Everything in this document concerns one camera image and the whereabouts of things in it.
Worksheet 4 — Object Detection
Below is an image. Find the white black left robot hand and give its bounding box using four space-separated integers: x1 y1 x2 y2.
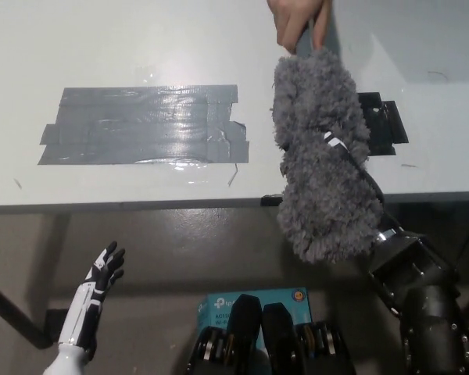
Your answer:
57 241 127 353

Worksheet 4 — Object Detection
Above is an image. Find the person's bare hand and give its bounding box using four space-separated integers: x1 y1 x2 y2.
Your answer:
267 0 334 55

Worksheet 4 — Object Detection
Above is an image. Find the grey fluffy duster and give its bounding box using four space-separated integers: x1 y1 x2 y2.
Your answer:
271 23 385 265

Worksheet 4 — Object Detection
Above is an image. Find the black floor plate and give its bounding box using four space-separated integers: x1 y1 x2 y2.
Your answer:
45 308 70 345

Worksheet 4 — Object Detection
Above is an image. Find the black metal table leg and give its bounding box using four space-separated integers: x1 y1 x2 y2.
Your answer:
0 274 52 350

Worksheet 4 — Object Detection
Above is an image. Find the teal router box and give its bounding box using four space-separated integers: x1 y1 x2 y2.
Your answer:
197 287 313 349

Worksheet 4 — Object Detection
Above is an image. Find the black table clamp bracket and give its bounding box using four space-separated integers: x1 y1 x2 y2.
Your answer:
356 91 410 158

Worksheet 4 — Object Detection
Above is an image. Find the grey duct tape patch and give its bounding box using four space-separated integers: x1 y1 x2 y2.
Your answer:
37 84 251 166

